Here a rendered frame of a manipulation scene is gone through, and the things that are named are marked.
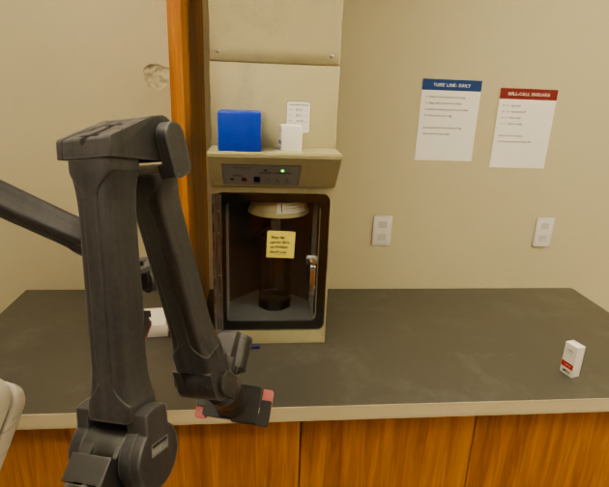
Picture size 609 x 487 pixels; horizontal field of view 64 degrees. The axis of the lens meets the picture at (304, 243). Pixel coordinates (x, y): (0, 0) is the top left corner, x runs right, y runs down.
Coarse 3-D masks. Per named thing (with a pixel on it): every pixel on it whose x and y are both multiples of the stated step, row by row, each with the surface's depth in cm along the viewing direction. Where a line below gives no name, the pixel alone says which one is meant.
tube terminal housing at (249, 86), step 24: (216, 72) 119; (240, 72) 120; (264, 72) 120; (288, 72) 121; (312, 72) 121; (336, 72) 122; (216, 96) 121; (240, 96) 121; (264, 96) 122; (288, 96) 123; (312, 96) 123; (336, 96) 124; (216, 120) 123; (264, 120) 124; (312, 120) 125; (336, 120) 126; (216, 144) 125; (264, 144) 126; (312, 144) 127; (216, 192) 128; (264, 192) 130; (288, 192) 130; (312, 192) 131; (264, 336) 143; (288, 336) 144; (312, 336) 144
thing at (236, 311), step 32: (224, 192) 128; (256, 192) 129; (224, 224) 130; (256, 224) 131; (288, 224) 132; (320, 224) 133; (224, 256) 133; (256, 256) 134; (320, 256) 135; (224, 288) 136; (256, 288) 137; (288, 288) 138; (320, 288) 138; (224, 320) 139; (256, 320) 140; (288, 320) 141; (320, 320) 142
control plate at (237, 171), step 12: (228, 168) 119; (240, 168) 119; (252, 168) 119; (264, 168) 119; (276, 168) 120; (288, 168) 120; (300, 168) 120; (228, 180) 123; (240, 180) 123; (252, 180) 124; (264, 180) 124
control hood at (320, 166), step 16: (208, 160) 116; (224, 160) 116; (240, 160) 116; (256, 160) 117; (272, 160) 117; (288, 160) 117; (304, 160) 117; (320, 160) 118; (336, 160) 118; (304, 176) 123; (320, 176) 123; (336, 176) 124
